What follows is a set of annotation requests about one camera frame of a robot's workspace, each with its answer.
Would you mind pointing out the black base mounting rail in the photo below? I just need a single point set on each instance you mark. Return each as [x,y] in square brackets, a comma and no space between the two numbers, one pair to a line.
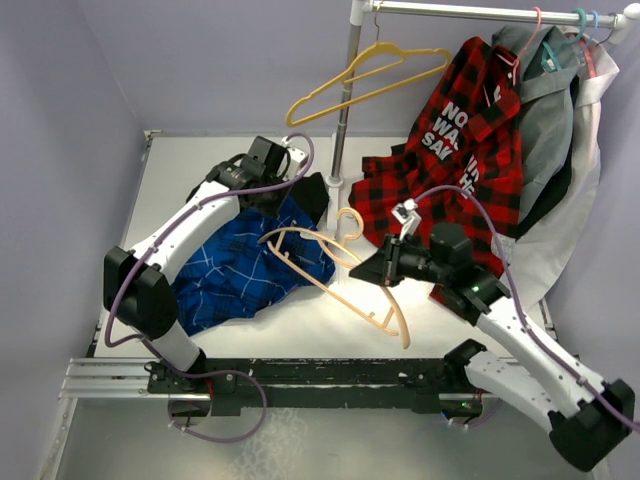
[423,386]

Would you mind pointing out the pink hanger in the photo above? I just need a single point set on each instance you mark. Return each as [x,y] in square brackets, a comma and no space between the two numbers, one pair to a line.
[514,75]

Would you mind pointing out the white shirt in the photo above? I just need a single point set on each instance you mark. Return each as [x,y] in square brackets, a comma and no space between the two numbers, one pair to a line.
[538,256]

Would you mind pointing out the blue hanger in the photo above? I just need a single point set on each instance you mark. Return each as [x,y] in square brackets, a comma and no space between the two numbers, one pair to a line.
[587,19]

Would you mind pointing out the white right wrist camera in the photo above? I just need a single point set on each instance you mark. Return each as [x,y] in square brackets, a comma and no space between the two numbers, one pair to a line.
[407,216]

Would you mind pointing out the teal hanger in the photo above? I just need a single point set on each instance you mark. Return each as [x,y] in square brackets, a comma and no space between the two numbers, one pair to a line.
[550,61]

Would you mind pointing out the blue plaid shirt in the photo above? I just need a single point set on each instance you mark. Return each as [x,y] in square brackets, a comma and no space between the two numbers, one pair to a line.
[233,275]

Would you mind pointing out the grey shirt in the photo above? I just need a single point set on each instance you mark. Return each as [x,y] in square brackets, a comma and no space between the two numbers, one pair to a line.
[545,121]

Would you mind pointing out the red black plaid shirt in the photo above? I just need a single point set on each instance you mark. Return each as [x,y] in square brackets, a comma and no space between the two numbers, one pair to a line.
[462,161]

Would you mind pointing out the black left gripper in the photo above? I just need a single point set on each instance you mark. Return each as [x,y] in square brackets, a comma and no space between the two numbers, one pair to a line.
[274,208]

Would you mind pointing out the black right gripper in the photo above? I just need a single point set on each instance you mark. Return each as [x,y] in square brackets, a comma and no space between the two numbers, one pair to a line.
[384,266]

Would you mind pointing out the metal clothes rack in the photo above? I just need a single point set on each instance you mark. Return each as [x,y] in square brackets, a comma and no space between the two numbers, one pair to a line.
[619,25]

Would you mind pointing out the black garment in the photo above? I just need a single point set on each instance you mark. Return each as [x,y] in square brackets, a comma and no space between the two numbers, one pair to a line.
[311,196]

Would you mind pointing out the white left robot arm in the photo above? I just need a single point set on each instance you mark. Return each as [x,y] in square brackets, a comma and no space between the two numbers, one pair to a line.
[137,282]

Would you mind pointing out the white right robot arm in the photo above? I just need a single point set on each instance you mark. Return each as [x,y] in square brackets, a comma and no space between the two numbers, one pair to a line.
[584,415]

